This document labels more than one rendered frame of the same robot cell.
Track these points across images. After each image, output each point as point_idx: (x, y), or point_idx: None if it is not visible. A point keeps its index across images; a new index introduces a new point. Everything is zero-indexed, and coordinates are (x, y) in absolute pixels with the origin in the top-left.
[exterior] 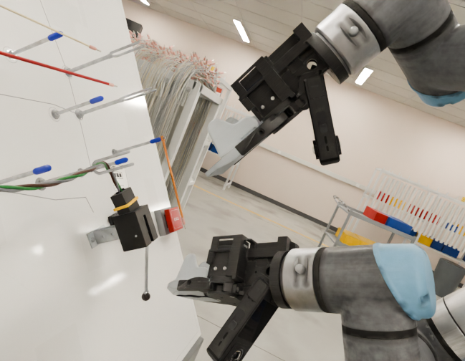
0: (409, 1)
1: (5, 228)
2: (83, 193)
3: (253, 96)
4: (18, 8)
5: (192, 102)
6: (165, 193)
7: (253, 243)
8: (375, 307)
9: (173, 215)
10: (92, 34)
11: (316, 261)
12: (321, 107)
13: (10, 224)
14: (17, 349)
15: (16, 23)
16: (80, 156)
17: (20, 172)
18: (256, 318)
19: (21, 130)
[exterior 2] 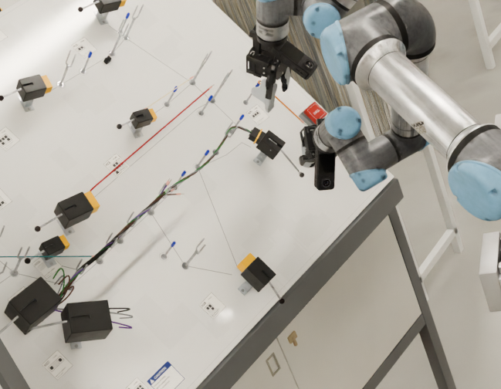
0: (272, 11)
1: (213, 179)
2: (239, 141)
3: (257, 70)
4: (153, 76)
5: None
6: (305, 94)
7: (315, 126)
8: (333, 142)
9: (312, 111)
10: (188, 38)
11: (318, 130)
12: (284, 59)
13: (214, 177)
14: (245, 219)
15: (158, 86)
16: (226, 123)
17: (204, 153)
18: (323, 163)
19: (193, 135)
